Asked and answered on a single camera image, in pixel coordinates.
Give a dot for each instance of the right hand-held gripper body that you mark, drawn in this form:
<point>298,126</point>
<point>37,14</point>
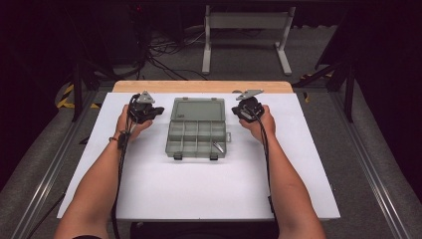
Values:
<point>252,111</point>

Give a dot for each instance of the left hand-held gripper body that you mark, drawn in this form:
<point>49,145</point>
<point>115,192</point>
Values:
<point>141,111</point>

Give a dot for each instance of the silver nail clipper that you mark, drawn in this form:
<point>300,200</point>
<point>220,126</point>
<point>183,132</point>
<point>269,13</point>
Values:
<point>218,146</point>

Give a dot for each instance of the grey-green plastic compartment box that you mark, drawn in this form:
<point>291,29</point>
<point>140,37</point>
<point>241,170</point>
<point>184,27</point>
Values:
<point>195,132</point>

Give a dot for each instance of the person's right hand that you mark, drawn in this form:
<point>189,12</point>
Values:
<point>263,127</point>

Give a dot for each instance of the person's left hand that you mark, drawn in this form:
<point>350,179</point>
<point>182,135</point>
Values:
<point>124,127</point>

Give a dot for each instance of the black metal stand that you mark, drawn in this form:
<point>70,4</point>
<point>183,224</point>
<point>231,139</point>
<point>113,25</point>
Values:
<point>78,89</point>
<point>348,89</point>

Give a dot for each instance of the yellow black striped floor tape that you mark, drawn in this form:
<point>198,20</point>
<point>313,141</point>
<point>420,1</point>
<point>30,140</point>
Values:
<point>66,99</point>

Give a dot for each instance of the dark computer tower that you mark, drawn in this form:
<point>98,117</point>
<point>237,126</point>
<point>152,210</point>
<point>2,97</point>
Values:
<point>127,33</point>

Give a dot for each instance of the white table mat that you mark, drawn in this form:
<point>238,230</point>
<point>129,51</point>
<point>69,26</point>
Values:
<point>199,186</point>

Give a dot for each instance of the person's dark clothing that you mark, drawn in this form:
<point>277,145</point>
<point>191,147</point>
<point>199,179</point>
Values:
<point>205,231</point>

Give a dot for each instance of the white metal stand frame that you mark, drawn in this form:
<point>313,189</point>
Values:
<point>247,20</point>

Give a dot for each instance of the aluminium floor rail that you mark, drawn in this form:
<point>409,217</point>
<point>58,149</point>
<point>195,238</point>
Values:
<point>375,176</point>
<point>46,176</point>

